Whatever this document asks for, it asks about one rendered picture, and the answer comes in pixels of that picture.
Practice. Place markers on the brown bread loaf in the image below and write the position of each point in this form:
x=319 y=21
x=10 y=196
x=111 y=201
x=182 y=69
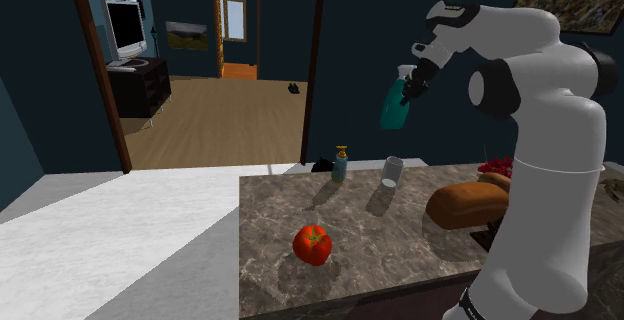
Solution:
x=465 y=207

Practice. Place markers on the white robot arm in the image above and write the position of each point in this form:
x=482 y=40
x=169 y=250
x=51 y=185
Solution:
x=551 y=163

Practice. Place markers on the clear drinking glass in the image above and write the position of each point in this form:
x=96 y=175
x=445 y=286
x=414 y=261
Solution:
x=392 y=170

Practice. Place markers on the bright window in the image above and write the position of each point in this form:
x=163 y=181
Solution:
x=234 y=19

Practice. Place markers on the teal spray bottle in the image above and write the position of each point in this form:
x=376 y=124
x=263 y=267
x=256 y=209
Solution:
x=394 y=112

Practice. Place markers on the wooden door frame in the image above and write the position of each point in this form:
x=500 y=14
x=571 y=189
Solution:
x=216 y=31

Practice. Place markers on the red tomato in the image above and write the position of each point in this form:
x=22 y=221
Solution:
x=312 y=246

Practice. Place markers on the small brown bread roll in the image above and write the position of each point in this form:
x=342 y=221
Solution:
x=495 y=180

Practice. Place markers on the pair of black shoes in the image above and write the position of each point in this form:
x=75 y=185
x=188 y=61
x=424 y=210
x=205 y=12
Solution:
x=293 y=88

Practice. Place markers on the landscape wall picture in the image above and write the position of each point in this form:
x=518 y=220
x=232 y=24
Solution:
x=186 y=35

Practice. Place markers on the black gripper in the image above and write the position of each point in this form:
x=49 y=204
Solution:
x=423 y=77

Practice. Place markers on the grey computer monitor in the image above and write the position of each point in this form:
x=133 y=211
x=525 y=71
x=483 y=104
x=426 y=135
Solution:
x=126 y=26

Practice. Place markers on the dark wooden shelf cabinet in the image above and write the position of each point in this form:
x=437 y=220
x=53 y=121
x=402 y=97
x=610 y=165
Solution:
x=139 y=90

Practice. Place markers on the blue soap dispenser bottle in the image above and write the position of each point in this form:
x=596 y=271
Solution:
x=339 y=168

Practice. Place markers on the red berry bunch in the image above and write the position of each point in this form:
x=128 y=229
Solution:
x=497 y=166

